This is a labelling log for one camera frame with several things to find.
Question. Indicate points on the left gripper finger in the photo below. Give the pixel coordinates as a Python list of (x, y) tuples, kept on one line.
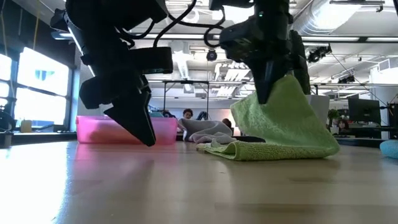
[(136, 121)]

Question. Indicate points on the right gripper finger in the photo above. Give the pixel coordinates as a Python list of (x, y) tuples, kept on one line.
[(267, 81), (301, 62)]

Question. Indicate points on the light green microfiber towel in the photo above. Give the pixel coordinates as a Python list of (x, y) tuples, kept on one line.
[(280, 130)]

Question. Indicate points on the grey microfiber towel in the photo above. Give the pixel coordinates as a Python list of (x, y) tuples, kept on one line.
[(205, 127)]

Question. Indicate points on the blue microfiber towel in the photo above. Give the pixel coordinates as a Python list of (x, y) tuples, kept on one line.
[(390, 149)]

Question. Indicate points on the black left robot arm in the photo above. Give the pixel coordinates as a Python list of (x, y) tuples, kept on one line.
[(118, 12)]

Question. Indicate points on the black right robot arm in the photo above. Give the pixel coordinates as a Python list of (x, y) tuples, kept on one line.
[(273, 3)]

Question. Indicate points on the black ceiling spotlight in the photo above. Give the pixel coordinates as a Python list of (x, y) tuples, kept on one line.
[(317, 54)]

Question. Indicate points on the person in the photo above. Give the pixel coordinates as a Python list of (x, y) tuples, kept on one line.
[(227, 123), (168, 114), (187, 113), (343, 124)]

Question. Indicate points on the pink plastic bin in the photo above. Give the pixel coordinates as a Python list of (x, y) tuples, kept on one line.
[(93, 130)]

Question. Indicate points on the small potted plant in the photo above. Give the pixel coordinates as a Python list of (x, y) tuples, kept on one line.
[(333, 116)]

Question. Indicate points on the bright window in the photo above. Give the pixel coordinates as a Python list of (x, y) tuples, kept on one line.
[(4, 77), (40, 93)]

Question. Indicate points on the long ceiling light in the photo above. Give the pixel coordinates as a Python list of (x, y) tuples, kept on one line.
[(186, 36)]

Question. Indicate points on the black computer monitor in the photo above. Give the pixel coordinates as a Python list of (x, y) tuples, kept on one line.
[(363, 110)]

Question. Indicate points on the yellow cup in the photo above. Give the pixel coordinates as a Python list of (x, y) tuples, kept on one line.
[(26, 127)]

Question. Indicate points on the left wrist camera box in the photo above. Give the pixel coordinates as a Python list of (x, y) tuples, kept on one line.
[(155, 60)]

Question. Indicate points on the silver ventilation duct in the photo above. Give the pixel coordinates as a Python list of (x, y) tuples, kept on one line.
[(326, 15)]

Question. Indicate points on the black ceiling dome camera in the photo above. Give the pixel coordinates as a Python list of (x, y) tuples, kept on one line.
[(211, 55)]

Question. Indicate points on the black aluminium table frame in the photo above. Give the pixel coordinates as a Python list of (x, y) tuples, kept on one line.
[(43, 137)]

